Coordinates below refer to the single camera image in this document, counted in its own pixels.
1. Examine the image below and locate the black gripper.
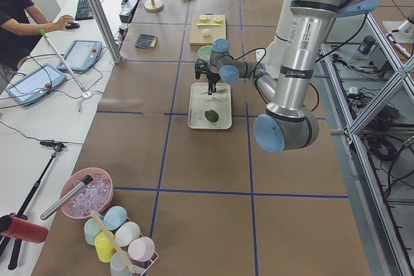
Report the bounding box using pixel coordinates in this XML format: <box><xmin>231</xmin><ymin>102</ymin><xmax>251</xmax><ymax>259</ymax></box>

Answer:
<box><xmin>206</xmin><ymin>69</ymin><xmax>221</xmax><ymax>95</ymax></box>

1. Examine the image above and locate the white ceramic soup spoon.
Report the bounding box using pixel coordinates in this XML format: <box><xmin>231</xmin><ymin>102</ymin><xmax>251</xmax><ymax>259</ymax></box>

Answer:
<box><xmin>200</xmin><ymin>88</ymin><xmax>230</xmax><ymax>101</ymax></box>

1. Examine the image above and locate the white round bun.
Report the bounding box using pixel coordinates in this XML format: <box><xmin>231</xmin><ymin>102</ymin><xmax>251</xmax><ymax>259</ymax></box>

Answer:
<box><xmin>202</xmin><ymin>29</ymin><xmax>211</xmax><ymax>37</ymax></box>

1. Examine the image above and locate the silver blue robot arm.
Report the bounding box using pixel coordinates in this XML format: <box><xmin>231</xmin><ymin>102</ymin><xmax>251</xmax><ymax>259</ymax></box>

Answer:
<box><xmin>195</xmin><ymin>0</ymin><xmax>380</xmax><ymax>153</ymax></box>

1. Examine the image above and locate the mint green bowl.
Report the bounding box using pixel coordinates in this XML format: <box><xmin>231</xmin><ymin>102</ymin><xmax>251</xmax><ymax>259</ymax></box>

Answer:
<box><xmin>197</xmin><ymin>45</ymin><xmax>212</xmax><ymax>62</ymax></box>

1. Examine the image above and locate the pink bowl with ice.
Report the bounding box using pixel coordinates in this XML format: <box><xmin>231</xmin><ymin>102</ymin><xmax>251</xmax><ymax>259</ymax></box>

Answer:
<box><xmin>61</xmin><ymin>167</ymin><xmax>114</xmax><ymax>219</ymax></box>

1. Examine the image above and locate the white plastic tray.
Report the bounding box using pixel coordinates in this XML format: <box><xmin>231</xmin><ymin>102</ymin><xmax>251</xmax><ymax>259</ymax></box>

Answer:
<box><xmin>188</xmin><ymin>83</ymin><xmax>232</xmax><ymax>130</ymax></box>

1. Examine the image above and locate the green avocado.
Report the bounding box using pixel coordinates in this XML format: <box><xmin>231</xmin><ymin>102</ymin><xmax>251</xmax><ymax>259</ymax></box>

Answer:
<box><xmin>204</xmin><ymin>109</ymin><xmax>219</xmax><ymax>123</ymax></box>

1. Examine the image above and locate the wooden cutting board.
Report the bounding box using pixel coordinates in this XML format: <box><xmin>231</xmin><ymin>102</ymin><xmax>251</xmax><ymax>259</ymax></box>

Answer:
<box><xmin>189</xmin><ymin>14</ymin><xmax>226</xmax><ymax>46</ymax></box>

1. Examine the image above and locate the yellow banana strip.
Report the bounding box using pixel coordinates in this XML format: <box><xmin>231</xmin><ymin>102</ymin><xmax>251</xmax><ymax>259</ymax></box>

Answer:
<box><xmin>196</xmin><ymin>23</ymin><xmax>223</xmax><ymax>27</ymax></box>

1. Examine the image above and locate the lemon slice right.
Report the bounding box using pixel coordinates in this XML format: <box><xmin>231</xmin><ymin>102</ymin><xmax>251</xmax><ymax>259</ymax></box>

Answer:
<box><xmin>213</xmin><ymin>16</ymin><xmax>223</xmax><ymax>23</ymax></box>

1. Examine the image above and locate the black notebook with yellow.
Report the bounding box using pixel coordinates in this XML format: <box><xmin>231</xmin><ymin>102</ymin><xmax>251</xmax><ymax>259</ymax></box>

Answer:
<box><xmin>135</xmin><ymin>34</ymin><xmax>158</xmax><ymax>50</ymax></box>

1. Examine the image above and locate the wooden stand with round base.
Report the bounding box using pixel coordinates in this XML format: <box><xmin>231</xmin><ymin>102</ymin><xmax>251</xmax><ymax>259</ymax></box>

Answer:
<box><xmin>144</xmin><ymin>0</ymin><xmax>164</xmax><ymax>13</ymax></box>

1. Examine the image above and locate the black power strip box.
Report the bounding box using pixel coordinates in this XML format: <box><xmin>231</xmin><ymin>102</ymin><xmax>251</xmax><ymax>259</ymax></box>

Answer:
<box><xmin>119</xmin><ymin>0</ymin><xmax>138</xmax><ymax>23</ymax></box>

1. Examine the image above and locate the far blue teach pendant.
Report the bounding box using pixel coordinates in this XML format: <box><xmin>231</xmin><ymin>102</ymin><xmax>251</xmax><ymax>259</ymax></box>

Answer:
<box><xmin>63</xmin><ymin>39</ymin><xmax>102</xmax><ymax>72</ymax></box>

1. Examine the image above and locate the blue teach pendant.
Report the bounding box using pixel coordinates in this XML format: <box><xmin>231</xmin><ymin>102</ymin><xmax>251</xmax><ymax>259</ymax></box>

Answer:
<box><xmin>6</xmin><ymin>63</ymin><xmax>67</xmax><ymax>105</ymax></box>
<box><xmin>63</xmin><ymin>39</ymin><xmax>102</xmax><ymax>72</ymax></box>

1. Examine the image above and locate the black keyboard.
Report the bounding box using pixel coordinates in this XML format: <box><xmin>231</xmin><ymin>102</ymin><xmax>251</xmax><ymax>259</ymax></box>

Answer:
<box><xmin>75</xmin><ymin>0</ymin><xmax>94</xmax><ymax>21</ymax></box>

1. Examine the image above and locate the black computer mouse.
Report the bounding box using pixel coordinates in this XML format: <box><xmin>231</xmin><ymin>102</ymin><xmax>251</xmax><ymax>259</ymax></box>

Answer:
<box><xmin>65</xmin><ymin>22</ymin><xmax>80</xmax><ymax>30</ymax></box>

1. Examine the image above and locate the light blue cup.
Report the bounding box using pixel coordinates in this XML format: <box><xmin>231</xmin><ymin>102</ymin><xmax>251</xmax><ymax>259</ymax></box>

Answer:
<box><xmin>103</xmin><ymin>206</ymin><xmax>127</xmax><ymax>231</ymax></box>

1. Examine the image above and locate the black tripod stick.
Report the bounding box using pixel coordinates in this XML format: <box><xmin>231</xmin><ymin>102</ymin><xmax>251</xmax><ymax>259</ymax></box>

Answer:
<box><xmin>1</xmin><ymin>140</ymin><xmax>66</xmax><ymax>270</ymax></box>

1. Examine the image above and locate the white cup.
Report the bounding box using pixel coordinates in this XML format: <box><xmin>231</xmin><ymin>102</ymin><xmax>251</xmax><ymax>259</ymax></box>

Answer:
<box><xmin>114</xmin><ymin>221</ymin><xmax>141</xmax><ymax>247</ymax></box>

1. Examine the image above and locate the pink cup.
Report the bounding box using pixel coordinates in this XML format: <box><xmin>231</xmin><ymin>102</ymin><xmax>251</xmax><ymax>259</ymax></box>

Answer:
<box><xmin>128</xmin><ymin>237</ymin><xmax>155</xmax><ymax>262</ymax></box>

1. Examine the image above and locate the white rod with green tip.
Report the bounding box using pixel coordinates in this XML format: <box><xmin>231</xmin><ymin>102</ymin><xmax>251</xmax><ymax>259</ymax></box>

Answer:
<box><xmin>39</xmin><ymin>29</ymin><xmax>103</xmax><ymax>113</ymax></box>

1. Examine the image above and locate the wooden stick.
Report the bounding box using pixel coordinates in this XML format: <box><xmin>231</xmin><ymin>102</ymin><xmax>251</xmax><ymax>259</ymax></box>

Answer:
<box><xmin>90</xmin><ymin>211</ymin><xmax>138</xmax><ymax>275</ymax></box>

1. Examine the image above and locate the mint green cup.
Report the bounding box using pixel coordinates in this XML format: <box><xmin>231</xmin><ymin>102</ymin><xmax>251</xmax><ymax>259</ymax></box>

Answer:
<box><xmin>83</xmin><ymin>218</ymin><xmax>102</xmax><ymax>246</ymax></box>

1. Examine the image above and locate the yellow cup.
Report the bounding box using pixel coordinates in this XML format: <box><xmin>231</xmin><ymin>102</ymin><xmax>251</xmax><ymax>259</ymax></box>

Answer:
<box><xmin>94</xmin><ymin>231</ymin><xmax>116</xmax><ymax>263</ymax></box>

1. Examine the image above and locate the near blue teach pendant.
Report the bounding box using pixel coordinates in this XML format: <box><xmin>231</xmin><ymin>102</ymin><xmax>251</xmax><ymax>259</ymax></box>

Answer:
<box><xmin>6</xmin><ymin>63</ymin><xmax>67</xmax><ymax>105</ymax></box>

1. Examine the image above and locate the person in black shirt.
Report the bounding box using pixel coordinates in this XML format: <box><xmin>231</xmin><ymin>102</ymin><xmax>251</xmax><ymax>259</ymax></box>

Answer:
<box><xmin>1</xmin><ymin>0</ymin><xmax>74</xmax><ymax>70</ymax></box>

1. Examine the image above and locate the translucent grey cup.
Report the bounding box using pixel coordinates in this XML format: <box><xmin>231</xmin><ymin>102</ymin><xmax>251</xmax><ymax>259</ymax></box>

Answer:
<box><xmin>110</xmin><ymin>253</ymin><xmax>131</xmax><ymax>276</ymax></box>

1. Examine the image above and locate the red cylinder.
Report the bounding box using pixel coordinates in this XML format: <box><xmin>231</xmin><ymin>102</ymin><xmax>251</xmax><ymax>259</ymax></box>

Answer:
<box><xmin>1</xmin><ymin>215</ymin><xmax>49</xmax><ymax>244</ymax></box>

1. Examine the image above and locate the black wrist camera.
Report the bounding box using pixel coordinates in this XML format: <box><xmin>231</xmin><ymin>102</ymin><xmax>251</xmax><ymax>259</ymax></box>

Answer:
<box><xmin>194</xmin><ymin>59</ymin><xmax>208</xmax><ymax>80</ymax></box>

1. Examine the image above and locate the aluminium frame post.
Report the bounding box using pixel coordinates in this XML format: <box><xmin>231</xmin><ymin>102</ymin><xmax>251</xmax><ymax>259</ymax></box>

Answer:
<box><xmin>88</xmin><ymin>0</ymin><xmax>122</xmax><ymax>64</ymax></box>

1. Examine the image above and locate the aluminium frame rail right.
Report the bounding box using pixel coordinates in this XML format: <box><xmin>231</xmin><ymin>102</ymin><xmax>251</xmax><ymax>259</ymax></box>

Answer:
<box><xmin>317</xmin><ymin>6</ymin><xmax>413</xmax><ymax>275</ymax></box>

